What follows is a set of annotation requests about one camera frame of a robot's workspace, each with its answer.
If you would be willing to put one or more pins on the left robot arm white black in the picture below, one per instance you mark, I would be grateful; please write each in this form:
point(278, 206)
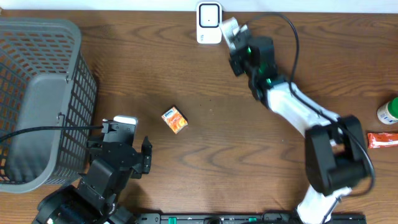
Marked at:
point(93, 200)

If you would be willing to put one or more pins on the grey plastic mesh basket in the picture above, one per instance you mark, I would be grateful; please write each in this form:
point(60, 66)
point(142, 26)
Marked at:
point(48, 97)

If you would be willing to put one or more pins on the white green medicine box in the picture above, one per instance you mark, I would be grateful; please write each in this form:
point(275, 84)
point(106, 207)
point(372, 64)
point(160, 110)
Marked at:
point(229, 29)

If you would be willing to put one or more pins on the orange tissue pack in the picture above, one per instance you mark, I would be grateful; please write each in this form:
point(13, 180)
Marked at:
point(174, 119)

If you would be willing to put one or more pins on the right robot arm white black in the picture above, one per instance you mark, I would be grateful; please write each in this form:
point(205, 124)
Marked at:
point(336, 159)

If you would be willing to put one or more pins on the white barcode scanner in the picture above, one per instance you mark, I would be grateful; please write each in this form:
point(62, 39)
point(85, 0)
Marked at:
point(209, 16)

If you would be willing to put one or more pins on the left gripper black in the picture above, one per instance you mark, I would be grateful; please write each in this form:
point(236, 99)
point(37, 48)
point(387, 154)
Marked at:
point(143, 164)

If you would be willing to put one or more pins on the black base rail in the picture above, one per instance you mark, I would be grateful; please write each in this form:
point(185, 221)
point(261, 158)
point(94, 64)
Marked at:
point(217, 218)

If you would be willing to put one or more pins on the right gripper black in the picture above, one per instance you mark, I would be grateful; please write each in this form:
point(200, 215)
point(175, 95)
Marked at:
point(234, 61)

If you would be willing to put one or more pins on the green lid white jar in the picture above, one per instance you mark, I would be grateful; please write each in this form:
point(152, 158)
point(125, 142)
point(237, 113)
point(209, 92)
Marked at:
point(387, 113)

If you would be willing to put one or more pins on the orange chocolate bar wrapper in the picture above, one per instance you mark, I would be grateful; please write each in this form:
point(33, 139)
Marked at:
point(377, 140)

